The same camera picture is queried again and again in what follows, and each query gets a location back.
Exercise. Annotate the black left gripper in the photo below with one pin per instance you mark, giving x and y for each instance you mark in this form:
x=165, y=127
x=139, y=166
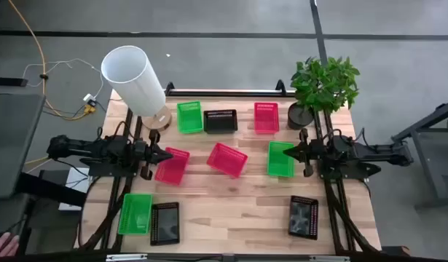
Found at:
x=147, y=153

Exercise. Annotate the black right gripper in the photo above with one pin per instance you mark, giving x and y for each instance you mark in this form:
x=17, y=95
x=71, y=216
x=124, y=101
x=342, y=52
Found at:
x=310, y=153

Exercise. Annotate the red plastic basket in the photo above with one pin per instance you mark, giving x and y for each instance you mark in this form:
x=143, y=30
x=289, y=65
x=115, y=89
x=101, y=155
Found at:
x=226, y=160
x=170, y=169
x=266, y=120

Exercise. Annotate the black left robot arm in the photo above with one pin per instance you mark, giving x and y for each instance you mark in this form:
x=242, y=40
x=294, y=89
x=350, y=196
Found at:
x=74, y=147

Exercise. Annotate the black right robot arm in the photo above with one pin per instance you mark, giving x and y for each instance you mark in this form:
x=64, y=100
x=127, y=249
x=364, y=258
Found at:
x=373, y=151

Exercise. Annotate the green plastic basket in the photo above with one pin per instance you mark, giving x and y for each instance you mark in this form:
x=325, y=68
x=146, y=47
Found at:
x=280, y=160
x=134, y=214
x=190, y=118

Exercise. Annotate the black plastic basket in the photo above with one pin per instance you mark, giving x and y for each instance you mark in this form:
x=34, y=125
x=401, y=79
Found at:
x=220, y=123
x=165, y=223
x=303, y=218

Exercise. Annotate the green potted plant black pot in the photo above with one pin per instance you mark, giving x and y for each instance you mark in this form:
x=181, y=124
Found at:
x=323, y=85

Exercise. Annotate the white shade table lamp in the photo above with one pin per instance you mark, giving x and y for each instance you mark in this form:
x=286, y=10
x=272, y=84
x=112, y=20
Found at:
x=134, y=80

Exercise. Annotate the white box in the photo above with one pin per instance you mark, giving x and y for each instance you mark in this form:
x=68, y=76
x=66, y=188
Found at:
x=76, y=182

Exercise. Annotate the white power adapter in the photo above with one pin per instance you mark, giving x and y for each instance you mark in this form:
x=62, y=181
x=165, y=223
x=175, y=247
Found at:
x=89, y=98

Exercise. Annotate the black support beam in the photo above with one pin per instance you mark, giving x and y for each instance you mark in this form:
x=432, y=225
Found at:
x=49, y=189

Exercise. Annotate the grey metal stand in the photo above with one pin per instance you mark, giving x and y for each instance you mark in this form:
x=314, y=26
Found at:
x=431, y=160

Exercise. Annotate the grey side table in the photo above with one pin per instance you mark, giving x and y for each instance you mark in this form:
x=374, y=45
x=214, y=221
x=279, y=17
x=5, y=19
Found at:
x=12, y=145

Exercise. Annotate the flat black device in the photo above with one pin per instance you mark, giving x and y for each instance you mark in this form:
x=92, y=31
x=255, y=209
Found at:
x=7, y=82

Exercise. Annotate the person's hand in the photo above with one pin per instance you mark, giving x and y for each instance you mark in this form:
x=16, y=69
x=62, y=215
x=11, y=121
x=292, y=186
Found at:
x=3, y=245

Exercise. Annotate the black frame base rails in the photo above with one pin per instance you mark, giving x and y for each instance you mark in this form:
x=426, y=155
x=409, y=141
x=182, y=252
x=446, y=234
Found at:
x=113, y=203
x=332, y=203

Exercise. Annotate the black frame bar silver brackets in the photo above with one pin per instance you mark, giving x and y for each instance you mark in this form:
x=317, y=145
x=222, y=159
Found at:
x=209, y=258

